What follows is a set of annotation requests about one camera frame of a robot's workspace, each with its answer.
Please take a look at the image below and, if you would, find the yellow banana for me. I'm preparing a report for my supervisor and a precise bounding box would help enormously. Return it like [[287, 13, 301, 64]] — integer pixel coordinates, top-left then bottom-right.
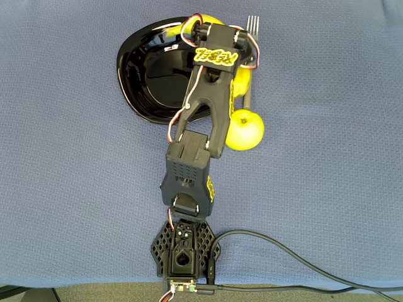
[[181, 14, 253, 97]]

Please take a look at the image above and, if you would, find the glossy black plate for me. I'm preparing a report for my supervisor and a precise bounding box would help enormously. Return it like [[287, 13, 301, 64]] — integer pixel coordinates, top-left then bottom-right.
[[116, 15, 221, 125]]

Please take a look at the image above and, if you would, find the green apple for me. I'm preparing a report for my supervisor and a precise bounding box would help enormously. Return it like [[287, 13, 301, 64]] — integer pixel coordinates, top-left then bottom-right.
[[225, 108, 265, 151]]

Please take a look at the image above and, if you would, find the blue-grey woven tablecloth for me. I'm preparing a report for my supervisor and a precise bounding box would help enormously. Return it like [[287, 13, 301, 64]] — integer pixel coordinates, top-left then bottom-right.
[[0, 0, 403, 289]]

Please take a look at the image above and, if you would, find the black tripod stand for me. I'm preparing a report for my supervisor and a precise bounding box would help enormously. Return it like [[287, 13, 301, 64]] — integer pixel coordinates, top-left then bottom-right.
[[0, 284, 62, 302]]

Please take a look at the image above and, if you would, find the metal fork grey handle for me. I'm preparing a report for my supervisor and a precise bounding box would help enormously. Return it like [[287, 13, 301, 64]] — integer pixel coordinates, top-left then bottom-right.
[[243, 14, 261, 111]]

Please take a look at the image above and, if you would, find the thick black USB cable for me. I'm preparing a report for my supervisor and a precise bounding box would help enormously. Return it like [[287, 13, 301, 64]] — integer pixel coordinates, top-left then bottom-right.
[[206, 229, 403, 301]]

